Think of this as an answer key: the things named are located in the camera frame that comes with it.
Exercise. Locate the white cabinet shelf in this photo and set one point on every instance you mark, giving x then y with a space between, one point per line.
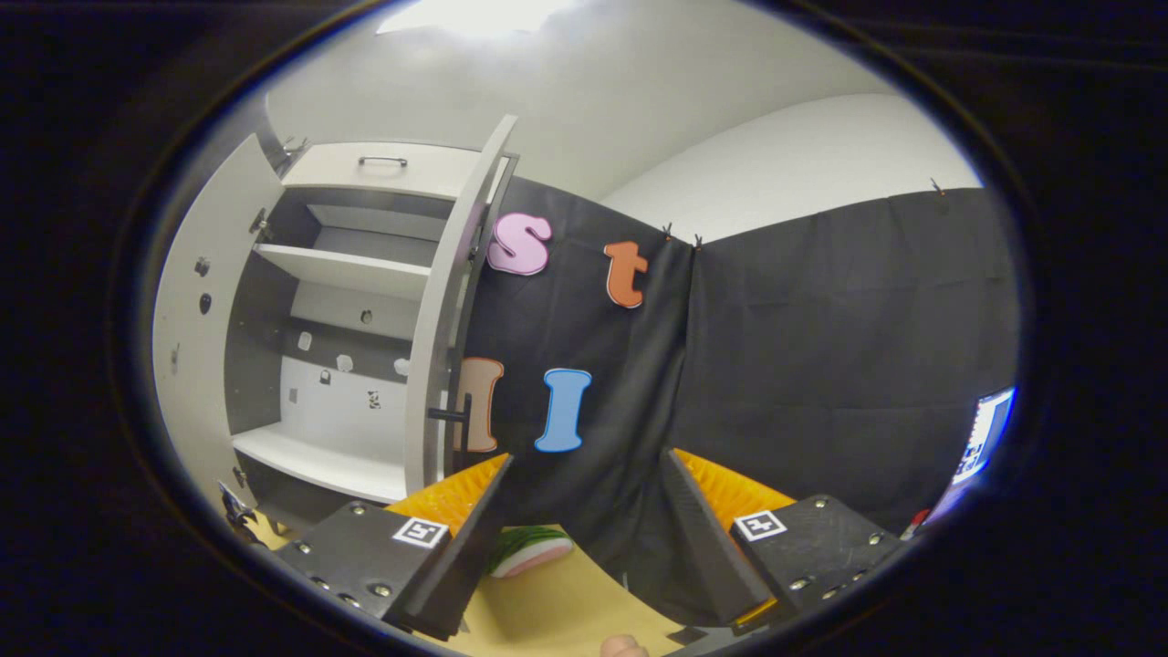
347 269

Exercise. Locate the white and grey cabinet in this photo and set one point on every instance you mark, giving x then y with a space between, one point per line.
260 365

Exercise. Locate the black backdrop cloth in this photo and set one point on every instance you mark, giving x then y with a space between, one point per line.
849 347
593 328

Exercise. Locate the computer monitor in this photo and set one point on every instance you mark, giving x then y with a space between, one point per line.
984 438

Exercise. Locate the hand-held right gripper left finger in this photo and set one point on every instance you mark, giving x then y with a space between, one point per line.
465 557

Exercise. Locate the small red object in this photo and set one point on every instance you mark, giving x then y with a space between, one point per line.
916 525

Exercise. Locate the metal door hinge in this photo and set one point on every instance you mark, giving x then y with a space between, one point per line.
239 506
262 224

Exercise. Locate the green and pink coaster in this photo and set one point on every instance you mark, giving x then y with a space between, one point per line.
534 552

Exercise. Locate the white cabinet drawer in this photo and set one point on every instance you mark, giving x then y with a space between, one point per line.
411 178

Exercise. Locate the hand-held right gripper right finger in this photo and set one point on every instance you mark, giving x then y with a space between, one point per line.
712 547

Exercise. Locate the ceiling light panel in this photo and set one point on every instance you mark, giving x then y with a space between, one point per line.
474 14

